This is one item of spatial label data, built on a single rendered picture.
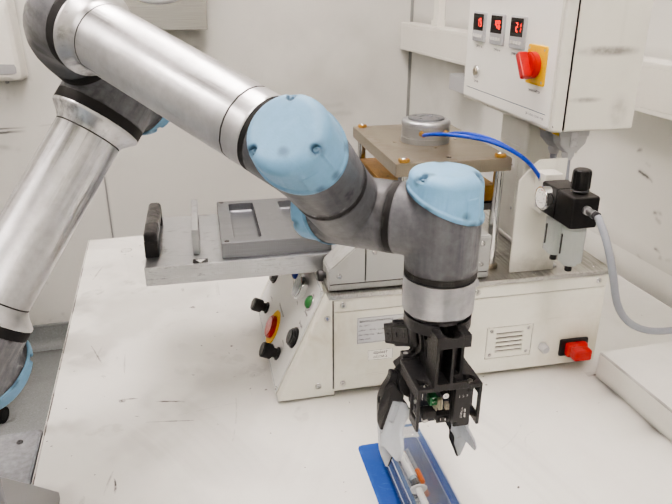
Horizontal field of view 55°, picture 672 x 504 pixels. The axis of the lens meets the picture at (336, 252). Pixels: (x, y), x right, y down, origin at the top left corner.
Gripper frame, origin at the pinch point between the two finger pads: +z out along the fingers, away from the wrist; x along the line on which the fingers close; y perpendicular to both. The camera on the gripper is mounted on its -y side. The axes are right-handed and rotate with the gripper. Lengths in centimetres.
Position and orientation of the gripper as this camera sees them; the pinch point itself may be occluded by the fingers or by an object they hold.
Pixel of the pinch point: (420, 449)
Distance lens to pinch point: 82.1
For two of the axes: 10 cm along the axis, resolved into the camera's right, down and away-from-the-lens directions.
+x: 9.8, -0.8, 1.9
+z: 0.0, 9.2, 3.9
